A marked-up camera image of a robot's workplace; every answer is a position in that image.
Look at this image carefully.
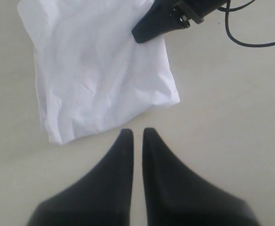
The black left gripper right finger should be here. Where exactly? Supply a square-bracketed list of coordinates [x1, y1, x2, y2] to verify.
[142, 128, 260, 226]

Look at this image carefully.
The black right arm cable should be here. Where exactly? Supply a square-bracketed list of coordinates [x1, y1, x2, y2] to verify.
[218, 0, 275, 48]

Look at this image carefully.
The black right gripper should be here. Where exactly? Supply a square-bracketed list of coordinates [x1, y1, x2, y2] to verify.
[131, 0, 227, 44]

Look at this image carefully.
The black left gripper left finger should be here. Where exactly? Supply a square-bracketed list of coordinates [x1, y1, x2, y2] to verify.
[27, 129, 134, 226]

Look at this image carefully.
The white t-shirt red lettering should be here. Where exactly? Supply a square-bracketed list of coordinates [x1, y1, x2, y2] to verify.
[17, 0, 180, 145]

